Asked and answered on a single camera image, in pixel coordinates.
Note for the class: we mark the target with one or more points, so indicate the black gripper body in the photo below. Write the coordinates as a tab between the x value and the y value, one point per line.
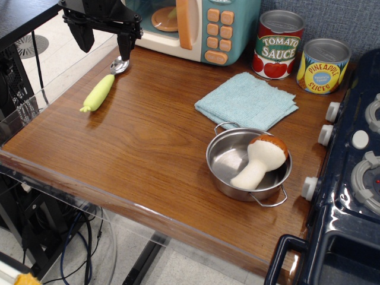
109	16

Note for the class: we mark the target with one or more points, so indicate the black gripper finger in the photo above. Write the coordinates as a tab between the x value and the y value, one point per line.
126	43
83	35

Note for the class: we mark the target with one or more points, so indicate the spoon with green carrot handle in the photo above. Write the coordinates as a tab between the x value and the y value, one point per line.
99	93

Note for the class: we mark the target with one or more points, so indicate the round floor drain grate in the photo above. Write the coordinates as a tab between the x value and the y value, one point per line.
29	45

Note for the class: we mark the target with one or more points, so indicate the black side desk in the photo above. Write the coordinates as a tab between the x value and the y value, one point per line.
18	18

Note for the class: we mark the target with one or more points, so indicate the toy microwave oven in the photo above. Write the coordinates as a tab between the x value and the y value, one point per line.
213	32

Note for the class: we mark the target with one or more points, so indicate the clear acrylic table guard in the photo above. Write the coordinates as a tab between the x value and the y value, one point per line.
142	154

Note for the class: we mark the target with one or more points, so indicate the light blue folded cloth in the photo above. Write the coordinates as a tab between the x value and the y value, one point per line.
248	102

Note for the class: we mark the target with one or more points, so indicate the tomato sauce can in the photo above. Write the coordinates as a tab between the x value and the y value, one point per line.
278	38

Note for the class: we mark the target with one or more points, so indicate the small steel pot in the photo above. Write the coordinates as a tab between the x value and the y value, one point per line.
227	156

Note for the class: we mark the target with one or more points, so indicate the plush mushroom toy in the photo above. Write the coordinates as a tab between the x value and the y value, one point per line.
265	153

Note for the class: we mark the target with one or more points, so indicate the pineapple slices can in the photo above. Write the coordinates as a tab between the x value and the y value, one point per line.
323	65

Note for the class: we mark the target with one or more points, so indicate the black table leg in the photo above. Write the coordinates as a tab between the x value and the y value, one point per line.
142	264

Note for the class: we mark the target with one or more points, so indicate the yellow plush object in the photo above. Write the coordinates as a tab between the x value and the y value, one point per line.
21	279

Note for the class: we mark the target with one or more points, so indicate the dark blue toy stove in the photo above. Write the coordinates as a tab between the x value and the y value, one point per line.
342	242

